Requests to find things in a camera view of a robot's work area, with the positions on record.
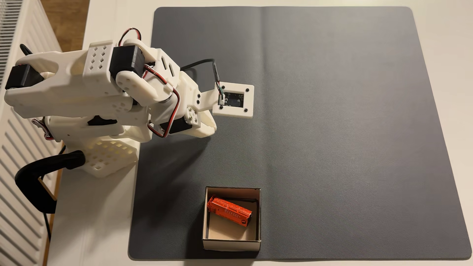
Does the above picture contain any white square camera mount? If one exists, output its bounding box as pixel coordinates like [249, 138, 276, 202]
[196, 82, 255, 118]

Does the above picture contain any red black gripper servo wire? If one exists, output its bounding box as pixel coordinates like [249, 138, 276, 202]
[142, 64, 182, 139]

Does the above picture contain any base wire connector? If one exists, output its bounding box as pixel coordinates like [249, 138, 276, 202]
[31, 118, 54, 142]

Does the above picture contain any dark grey table mat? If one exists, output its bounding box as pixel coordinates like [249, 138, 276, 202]
[128, 5, 473, 261]

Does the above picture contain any black table clamp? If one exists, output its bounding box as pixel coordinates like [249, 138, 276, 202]
[15, 150, 86, 214]

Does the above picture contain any red cylindrical battery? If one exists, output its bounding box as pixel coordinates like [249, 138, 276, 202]
[206, 196, 253, 227]

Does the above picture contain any red black servo wire loop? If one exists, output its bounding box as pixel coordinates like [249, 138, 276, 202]
[118, 27, 142, 47]

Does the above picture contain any small open cardboard box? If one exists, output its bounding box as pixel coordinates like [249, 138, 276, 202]
[202, 186, 262, 252]

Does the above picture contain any white wall radiator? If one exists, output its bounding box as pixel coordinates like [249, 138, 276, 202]
[0, 0, 66, 266]

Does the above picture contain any black camera cable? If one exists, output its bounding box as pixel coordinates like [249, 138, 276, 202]
[180, 58, 225, 99]

